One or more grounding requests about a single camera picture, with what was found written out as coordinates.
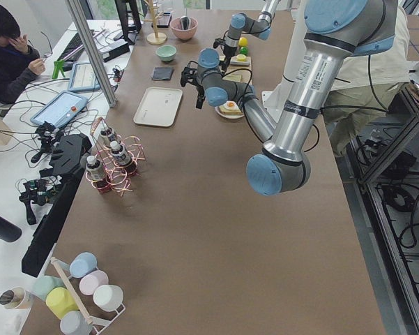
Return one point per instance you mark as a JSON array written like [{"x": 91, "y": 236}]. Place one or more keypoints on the pink cup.
[{"x": 89, "y": 283}]

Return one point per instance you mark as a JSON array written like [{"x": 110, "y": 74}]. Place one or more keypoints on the green lime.
[{"x": 244, "y": 50}]

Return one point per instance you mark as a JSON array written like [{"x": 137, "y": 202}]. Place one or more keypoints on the person in beige clothes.
[{"x": 365, "y": 87}]

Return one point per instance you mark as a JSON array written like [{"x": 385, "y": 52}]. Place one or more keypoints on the black monitor stand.
[{"x": 129, "y": 20}]

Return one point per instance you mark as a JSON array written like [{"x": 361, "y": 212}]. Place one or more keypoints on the seated person dark jacket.
[{"x": 20, "y": 63}]

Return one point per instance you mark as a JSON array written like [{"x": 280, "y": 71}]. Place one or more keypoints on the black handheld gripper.
[
  {"x": 38, "y": 191},
  {"x": 49, "y": 135}
]

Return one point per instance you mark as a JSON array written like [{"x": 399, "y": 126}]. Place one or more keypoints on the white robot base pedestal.
[{"x": 274, "y": 100}]

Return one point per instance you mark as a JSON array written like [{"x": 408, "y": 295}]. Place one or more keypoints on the blue teach pendant near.
[{"x": 60, "y": 110}]

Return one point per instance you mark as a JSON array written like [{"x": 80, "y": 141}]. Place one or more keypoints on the tea bottle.
[
  {"x": 108, "y": 135},
  {"x": 119, "y": 153},
  {"x": 94, "y": 168}
]

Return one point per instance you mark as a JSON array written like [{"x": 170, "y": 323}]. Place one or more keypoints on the aluminium frame post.
[{"x": 95, "y": 58}]

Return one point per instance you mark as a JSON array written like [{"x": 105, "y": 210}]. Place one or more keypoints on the green cup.
[{"x": 44, "y": 285}]

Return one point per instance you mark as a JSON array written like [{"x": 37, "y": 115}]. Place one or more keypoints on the white cup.
[{"x": 108, "y": 297}]

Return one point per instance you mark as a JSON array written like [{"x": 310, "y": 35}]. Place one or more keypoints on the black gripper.
[
  {"x": 227, "y": 53},
  {"x": 199, "y": 91}
]

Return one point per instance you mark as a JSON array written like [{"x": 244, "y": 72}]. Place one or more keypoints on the mint green bowl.
[{"x": 166, "y": 53}]

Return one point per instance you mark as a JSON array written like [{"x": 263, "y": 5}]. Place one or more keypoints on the half lemon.
[{"x": 241, "y": 58}]

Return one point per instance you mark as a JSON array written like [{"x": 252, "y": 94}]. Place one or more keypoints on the cream rectangular tray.
[{"x": 158, "y": 107}]

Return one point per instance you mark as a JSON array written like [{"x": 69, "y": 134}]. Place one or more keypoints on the black bar device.
[{"x": 67, "y": 162}]

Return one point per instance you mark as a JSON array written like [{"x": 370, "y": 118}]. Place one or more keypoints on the grey folded cloth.
[{"x": 162, "y": 73}]

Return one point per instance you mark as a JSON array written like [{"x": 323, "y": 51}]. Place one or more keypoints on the black small tray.
[{"x": 163, "y": 20}]

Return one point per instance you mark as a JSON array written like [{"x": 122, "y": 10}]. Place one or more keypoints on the yellow lemon far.
[{"x": 243, "y": 42}]

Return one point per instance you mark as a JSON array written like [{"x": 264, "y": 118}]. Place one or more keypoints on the white round plate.
[{"x": 228, "y": 117}]

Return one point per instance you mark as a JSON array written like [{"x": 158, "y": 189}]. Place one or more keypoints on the copper wire bottle rack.
[{"x": 116, "y": 178}]

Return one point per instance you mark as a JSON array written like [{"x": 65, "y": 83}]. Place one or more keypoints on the blue cup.
[{"x": 83, "y": 264}]

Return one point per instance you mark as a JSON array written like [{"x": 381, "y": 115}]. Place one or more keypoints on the bamboo cutting board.
[{"x": 243, "y": 68}]

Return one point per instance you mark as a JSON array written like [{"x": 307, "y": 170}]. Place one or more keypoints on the bottom bread slice with egg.
[{"x": 230, "y": 108}]

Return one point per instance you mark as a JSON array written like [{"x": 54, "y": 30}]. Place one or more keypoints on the blue teach pendant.
[
  {"x": 60, "y": 110},
  {"x": 83, "y": 79}
]

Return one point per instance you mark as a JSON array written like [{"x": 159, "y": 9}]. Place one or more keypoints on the green clamp tool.
[{"x": 58, "y": 69}]

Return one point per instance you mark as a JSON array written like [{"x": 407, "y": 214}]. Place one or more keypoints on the black handheld gripper near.
[{"x": 38, "y": 191}]

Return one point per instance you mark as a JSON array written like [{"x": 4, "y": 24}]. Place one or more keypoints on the black handheld gripper far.
[{"x": 49, "y": 135}]

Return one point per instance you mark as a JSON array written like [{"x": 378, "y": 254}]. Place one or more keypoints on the black keyboard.
[{"x": 73, "y": 50}]

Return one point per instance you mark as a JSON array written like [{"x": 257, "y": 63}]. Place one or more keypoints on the pink bowl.
[{"x": 184, "y": 34}]

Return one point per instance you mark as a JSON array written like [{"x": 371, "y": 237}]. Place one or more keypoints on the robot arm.
[
  {"x": 242, "y": 24},
  {"x": 335, "y": 30}
]

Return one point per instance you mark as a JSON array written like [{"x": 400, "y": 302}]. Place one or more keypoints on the blue teach pendant far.
[{"x": 83, "y": 79}]

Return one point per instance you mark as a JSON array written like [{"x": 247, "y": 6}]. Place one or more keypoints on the black water bottle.
[{"x": 8, "y": 231}]

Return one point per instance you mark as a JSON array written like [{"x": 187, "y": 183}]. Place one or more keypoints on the wooden mug tree stand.
[{"x": 156, "y": 37}]

